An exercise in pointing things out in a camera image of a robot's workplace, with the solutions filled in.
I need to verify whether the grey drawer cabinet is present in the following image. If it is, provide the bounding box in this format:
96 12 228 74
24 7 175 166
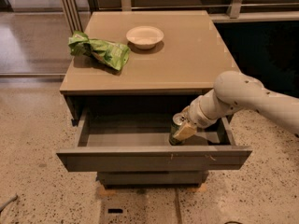
59 10 250 189

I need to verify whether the green chip bag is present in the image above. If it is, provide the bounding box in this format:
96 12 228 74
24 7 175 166
68 31 131 71

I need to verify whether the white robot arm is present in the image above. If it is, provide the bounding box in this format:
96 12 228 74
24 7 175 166
171 71 299 142

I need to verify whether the green soda can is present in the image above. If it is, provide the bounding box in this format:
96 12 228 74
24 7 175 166
169 113 186 146

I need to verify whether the open grey top drawer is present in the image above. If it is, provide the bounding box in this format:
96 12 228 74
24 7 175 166
57 109 252 173

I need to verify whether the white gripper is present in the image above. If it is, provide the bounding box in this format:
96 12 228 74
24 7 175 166
173 97 216 141

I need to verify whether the white paper bowl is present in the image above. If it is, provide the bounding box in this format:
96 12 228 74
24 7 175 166
126 26 164 49

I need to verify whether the metal window frame post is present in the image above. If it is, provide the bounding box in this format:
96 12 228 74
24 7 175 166
61 0 82 33

